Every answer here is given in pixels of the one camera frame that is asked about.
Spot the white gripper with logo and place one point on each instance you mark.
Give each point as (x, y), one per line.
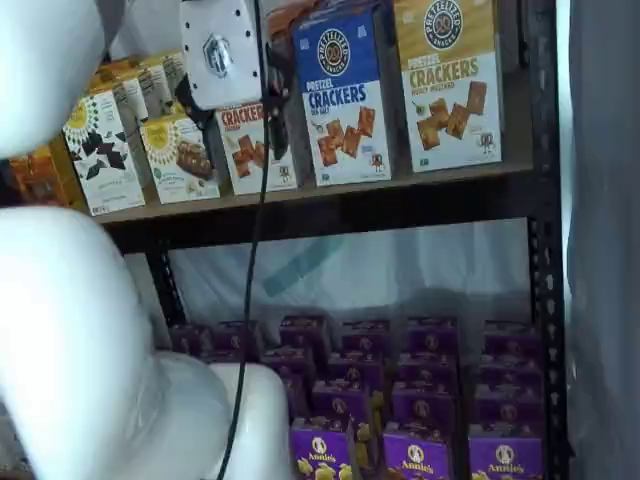
(220, 55)

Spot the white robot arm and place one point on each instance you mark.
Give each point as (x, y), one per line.
(75, 325)

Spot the orange white pretzel crackers box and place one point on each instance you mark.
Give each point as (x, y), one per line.
(245, 150)
(282, 17)

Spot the yellow snack bar box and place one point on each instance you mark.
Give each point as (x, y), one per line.
(165, 111)
(180, 160)

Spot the blue white pretzel crackers box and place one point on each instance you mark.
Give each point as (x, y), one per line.
(350, 6)
(340, 100)

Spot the brown wooden shelf board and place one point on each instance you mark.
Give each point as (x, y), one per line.
(350, 192)

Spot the white box with dark crackers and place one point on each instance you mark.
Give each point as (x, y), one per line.
(102, 155)

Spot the yellow honey mustard crackers box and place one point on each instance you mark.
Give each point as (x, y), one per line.
(450, 90)

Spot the dark orange snack box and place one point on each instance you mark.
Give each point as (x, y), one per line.
(35, 175)

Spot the purple Annie's snack box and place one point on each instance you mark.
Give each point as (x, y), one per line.
(287, 362)
(427, 370)
(302, 332)
(422, 405)
(505, 457)
(512, 337)
(355, 370)
(340, 402)
(192, 340)
(365, 337)
(507, 410)
(510, 372)
(432, 335)
(320, 450)
(230, 337)
(417, 455)

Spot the black metal shelf rack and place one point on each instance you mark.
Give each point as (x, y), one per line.
(545, 250)

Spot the purple box with yellow bunnies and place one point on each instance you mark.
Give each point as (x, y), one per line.
(367, 430)

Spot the teal tape strip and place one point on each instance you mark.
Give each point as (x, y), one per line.
(300, 267)

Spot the translucent plastic sheet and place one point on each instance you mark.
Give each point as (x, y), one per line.
(400, 270)

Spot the grey curtain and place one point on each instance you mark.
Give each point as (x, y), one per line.
(605, 250)

